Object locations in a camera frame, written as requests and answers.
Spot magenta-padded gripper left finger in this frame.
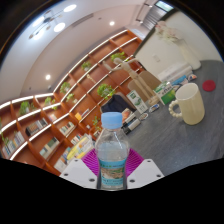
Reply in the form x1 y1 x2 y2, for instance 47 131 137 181
59 148 101 190

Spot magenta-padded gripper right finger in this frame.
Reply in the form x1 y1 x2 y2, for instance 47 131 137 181
125 148 165 190

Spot clear blue-capped water bottle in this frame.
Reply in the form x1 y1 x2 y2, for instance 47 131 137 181
94 111 131 191

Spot stack of colourful books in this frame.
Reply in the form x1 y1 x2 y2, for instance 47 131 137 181
66 133 96 164

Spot stack of dark books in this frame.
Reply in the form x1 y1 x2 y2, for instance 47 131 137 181
121 108 143 134

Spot orange wooden shelf unit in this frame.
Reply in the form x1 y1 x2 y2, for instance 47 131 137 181
0 29 144 176

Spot green and white carton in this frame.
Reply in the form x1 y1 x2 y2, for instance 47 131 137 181
126 89 149 115

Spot dark office chair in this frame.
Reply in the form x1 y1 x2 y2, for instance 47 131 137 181
99 93 137 116

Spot green and white box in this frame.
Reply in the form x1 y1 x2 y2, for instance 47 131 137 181
153 82 177 106

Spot wooden artist mannequin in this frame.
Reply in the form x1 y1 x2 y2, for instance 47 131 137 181
102 56 160 107

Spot flat round red coaster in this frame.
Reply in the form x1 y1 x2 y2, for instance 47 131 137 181
202 79 217 93

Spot white vase with pink flowers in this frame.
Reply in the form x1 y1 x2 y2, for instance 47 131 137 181
154 20 202 71

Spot branched ceiling lamp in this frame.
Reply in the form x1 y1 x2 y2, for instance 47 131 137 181
28 3 78 41

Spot grey curtain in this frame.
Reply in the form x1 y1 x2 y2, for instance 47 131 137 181
141 6 168 31

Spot window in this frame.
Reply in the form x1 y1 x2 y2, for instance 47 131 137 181
154 0 174 13

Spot cream mug with beaded handle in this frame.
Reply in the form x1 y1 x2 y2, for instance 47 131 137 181
168 82 206 126

